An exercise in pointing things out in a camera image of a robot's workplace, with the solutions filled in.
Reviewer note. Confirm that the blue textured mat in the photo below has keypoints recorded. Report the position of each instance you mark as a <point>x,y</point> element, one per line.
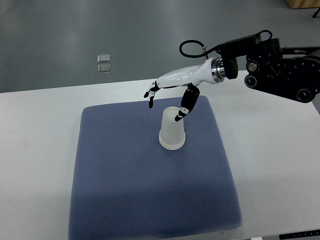
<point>126,186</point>

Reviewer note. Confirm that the white paper cup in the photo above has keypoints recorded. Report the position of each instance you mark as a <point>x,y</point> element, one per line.
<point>172,147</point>
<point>171,131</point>

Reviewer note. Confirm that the black table control panel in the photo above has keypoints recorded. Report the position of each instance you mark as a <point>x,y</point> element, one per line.
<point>302,234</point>

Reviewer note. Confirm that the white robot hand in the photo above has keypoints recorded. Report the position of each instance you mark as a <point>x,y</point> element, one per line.
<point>211,71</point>

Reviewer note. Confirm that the black tripod foot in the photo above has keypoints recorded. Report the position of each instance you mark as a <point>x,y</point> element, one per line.
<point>316,13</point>

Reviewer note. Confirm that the brown cardboard box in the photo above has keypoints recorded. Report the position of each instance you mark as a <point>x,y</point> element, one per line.
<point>303,4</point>

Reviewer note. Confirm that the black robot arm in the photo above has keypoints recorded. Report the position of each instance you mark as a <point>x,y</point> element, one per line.
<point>288,72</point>

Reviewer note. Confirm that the upper floor outlet plate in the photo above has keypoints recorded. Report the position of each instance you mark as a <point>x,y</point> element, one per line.
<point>103,58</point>

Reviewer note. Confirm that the white paper cup on mat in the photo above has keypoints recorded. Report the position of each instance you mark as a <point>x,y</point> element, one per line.
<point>172,147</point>

